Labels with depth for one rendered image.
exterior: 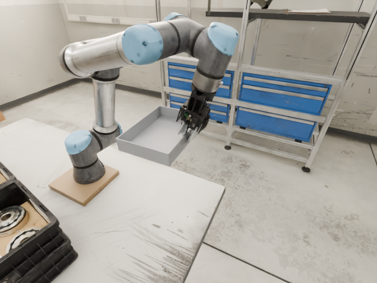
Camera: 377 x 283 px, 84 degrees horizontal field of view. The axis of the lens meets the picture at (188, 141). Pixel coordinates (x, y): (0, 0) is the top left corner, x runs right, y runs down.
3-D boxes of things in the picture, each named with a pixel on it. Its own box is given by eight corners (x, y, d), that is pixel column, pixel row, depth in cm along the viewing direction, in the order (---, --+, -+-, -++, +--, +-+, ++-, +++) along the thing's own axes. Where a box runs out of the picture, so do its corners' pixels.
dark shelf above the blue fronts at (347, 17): (222, 14, 215) (223, 7, 212) (361, 20, 172) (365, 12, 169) (205, 18, 182) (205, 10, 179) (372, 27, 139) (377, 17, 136)
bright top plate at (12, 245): (36, 222, 71) (36, 221, 70) (51, 240, 66) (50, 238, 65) (1, 246, 64) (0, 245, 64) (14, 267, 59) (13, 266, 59)
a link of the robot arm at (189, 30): (151, 11, 48) (189, 31, 45) (180, 9, 56) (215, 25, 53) (148, 45, 54) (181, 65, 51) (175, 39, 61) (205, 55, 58)
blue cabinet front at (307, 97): (234, 124, 226) (242, 72, 193) (308, 141, 200) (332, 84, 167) (234, 125, 224) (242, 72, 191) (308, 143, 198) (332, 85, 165)
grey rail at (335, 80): (164, 58, 229) (163, 53, 227) (344, 82, 168) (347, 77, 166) (159, 60, 222) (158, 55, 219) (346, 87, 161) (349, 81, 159)
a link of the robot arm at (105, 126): (85, 143, 108) (71, 34, 70) (109, 130, 118) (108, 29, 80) (101, 156, 105) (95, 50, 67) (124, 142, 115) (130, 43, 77)
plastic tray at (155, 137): (160, 115, 91) (159, 105, 89) (203, 125, 84) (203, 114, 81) (118, 150, 72) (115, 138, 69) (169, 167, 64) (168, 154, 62)
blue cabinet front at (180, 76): (170, 109, 255) (168, 61, 222) (228, 122, 229) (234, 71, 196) (169, 110, 252) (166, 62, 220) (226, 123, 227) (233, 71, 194)
